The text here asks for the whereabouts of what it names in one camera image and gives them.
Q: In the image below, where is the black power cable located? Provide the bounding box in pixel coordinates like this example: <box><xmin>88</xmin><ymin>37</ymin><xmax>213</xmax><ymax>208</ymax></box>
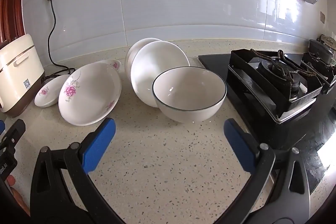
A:
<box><xmin>41</xmin><ymin>0</ymin><xmax>77</xmax><ymax>83</ymax></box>

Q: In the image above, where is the large floral deep plate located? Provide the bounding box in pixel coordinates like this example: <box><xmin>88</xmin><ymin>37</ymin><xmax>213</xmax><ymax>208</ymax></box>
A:
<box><xmin>58</xmin><ymin>63</ymin><xmax>122</xmax><ymax>126</ymax></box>

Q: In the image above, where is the cream rice cooker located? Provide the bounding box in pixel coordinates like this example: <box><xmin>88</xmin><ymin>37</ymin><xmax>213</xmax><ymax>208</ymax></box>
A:
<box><xmin>0</xmin><ymin>34</ymin><xmax>45</xmax><ymax>118</ymax></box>

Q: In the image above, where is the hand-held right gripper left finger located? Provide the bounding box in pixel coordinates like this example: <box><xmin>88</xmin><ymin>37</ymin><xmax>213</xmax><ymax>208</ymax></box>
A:
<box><xmin>30</xmin><ymin>117</ymin><xmax>124</xmax><ymax>224</ymax></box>

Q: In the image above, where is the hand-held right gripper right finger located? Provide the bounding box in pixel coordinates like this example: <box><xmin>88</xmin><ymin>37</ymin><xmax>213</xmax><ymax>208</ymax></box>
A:
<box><xmin>223</xmin><ymin>118</ymin><xmax>311</xmax><ymax>224</ymax></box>

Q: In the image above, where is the gas burner head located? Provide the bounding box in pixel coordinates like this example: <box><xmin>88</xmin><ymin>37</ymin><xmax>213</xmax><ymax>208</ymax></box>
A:
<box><xmin>259</xmin><ymin>57</ymin><xmax>301</xmax><ymax>88</ymax></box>

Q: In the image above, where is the white bowl with dark rim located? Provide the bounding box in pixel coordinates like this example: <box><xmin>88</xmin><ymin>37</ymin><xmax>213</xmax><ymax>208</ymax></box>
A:
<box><xmin>152</xmin><ymin>67</ymin><xmax>227</xmax><ymax>124</ymax></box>

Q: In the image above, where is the black burner grate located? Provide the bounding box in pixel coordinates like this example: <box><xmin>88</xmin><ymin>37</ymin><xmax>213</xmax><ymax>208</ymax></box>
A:
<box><xmin>227</xmin><ymin>49</ymin><xmax>323</xmax><ymax>117</ymax></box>
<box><xmin>300</xmin><ymin>52</ymin><xmax>336</xmax><ymax>94</ymax></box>

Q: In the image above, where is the small floral plate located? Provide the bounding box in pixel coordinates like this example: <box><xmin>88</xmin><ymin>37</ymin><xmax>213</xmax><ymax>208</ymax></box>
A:
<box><xmin>34</xmin><ymin>74</ymin><xmax>70</xmax><ymax>108</ymax></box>
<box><xmin>101</xmin><ymin>59</ymin><xmax>122</xmax><ymax>74</ymax></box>

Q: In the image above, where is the black glass gas stove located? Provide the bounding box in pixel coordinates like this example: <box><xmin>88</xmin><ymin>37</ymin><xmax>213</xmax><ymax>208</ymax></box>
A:
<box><xmin>198</xmin><ymin>52</ymin><xmax>336</xmax><ymax>195</ymax></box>

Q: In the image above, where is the person's left hand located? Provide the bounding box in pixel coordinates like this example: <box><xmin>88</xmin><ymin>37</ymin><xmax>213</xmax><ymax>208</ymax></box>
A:
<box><xmin>5</xmin><ymin>174</ymin><xmax>31</xmax><ymax>216</ymax></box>

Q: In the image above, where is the red wooden frame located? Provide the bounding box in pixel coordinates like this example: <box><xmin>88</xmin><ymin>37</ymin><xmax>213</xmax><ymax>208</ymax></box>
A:
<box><xmin>0</xmin><ymin>0</ymin><xmax>29</xmax><ymax>50</ymax></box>

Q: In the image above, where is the dark metal kettle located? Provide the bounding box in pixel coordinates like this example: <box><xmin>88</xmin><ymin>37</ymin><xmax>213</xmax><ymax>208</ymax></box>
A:
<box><xmin>308</xmin><ymin>34</ymin><xmax>336</xmax><ymax>67</ymax></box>

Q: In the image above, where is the plain white plate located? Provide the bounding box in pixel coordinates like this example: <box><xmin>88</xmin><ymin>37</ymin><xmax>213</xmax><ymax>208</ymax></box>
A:
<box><xmin>130</xmin><ymin>41</ymin><xmax>191</xmax><ymax>108</ymax></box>
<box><xmin>125</xmin><ymin>38</ymin><xmax>163</xmax><ymax>81</ymax></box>

